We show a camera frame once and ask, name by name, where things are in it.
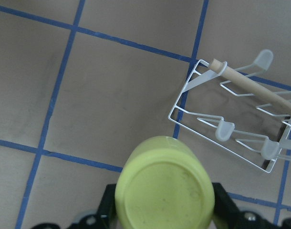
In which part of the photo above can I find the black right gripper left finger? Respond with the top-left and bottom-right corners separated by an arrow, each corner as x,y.
95,184 -> 117,229

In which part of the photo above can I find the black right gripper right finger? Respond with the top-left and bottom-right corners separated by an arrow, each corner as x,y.
212,182 -> 240,229

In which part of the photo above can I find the yellow-green plastic cup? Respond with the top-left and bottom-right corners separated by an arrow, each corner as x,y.
115,136 -> 215,229

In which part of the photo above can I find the white wire cup rack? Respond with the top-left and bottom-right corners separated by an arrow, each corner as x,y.
168,49 -> 291,173

